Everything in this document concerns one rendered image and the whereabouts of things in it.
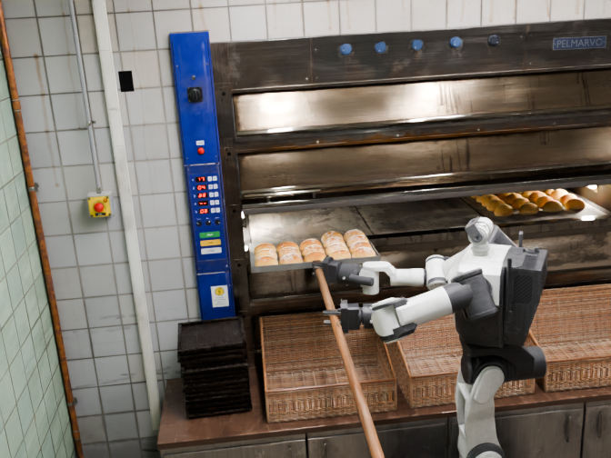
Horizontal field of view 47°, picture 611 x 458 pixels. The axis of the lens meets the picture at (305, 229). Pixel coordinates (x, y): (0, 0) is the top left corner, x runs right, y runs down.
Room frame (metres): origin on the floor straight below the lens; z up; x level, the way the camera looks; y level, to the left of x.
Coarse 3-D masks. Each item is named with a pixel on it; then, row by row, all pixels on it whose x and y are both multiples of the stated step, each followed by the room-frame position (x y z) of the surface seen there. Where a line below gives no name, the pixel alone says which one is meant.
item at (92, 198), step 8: (104, 192) 2.93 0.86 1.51; (112, 192) 2.95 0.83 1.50; (88, 200) 2.87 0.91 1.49; (96, 200) 2.88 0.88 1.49; (112, 200) 2.92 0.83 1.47; (88, 208) 2.88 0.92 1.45; (104, 208) 2.88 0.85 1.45; (112, 208) 2.89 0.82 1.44; (96, 216) 2.88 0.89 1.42; (104, 216) 2.88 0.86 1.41
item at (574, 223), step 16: (496, 224) 3.16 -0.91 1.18; (512, 224) 3.15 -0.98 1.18; (528, 224) 3.13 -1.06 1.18; (544, 224) 3.13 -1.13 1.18; (560, 224) 3.14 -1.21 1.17; (576, 224) 3.15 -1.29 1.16; (592, 224) 3.15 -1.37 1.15; (608, 224) 3.16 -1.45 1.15; (384, 240) 3.06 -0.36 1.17; (400, 240) 3.07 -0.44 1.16; (416, 240) 3.08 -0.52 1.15; (432, 240) 3.08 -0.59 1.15
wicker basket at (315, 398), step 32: (288, 320) 2.98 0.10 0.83; (320, 320) 2.99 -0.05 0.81; (288, 352) 2.94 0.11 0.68; (320, 352) 2.95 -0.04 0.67; (352, 352) 2.96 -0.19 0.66; (384, 352) 2.77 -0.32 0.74; (288, 384) 2.81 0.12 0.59; (320, 384) 2.79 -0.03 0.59; (384, 384) 2.55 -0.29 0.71; (288, 416) 2.52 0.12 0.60; (320, 416) 2.53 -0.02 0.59
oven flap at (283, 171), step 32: (576, 128) 3.18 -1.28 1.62; (608, 128) 3.19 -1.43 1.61; (256, 160) 3.03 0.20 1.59; (288, 160) 3.04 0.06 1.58; (320, 160) 3.05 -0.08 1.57; (352, 160) 3.06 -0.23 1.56; (384, 160) 3.07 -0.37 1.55; (416, 160) 3.08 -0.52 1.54; (448, 160) 3.09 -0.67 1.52; (480, 160) 3.10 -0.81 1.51; (512, 160) 3.11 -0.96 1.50; (544, 160) 3.12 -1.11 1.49; (576, 160) 3.13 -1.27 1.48; (608, 160) 3.14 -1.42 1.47; (256, 192) 2.96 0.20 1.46
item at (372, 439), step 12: (324, 276) 2.58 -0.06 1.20; (324, 288) 2.45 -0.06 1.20; (324, 300) 2.37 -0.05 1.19; (336, 324) 2.14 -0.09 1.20; (336, 336) 2.07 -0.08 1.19; (348, 360) 1.90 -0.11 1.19; (348, 372) 1.84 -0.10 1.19; (360, 396) 1.70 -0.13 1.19; (360, 408) 1.65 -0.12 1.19; (360, 420) 1.61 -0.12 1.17; (372, 432) 1.54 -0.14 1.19; (372, 444) 1.49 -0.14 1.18; (372, 456) 1.45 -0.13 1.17; (384, 456) 1.44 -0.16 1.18
